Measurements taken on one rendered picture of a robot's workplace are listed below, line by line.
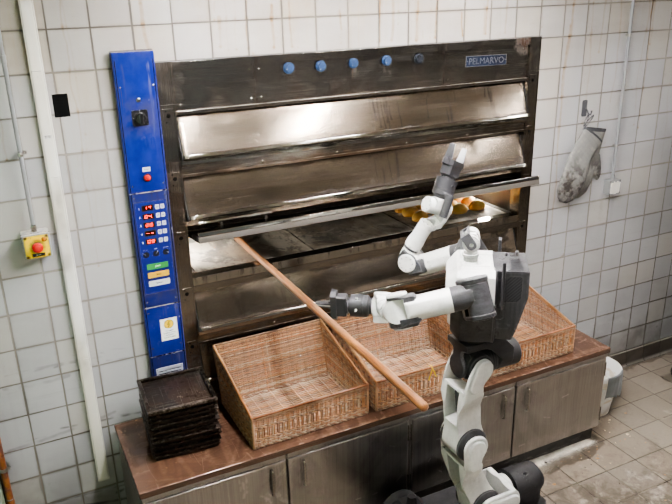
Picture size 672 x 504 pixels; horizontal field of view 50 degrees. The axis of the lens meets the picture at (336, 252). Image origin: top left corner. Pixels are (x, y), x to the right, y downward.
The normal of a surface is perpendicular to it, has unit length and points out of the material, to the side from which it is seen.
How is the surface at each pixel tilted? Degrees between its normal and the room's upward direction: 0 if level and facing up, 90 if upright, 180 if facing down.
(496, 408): 90
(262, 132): 70
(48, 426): 90
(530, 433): 90
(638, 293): 90
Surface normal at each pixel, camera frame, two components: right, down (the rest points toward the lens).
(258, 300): 0.41, -0.03
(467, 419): 0.44, 0.31
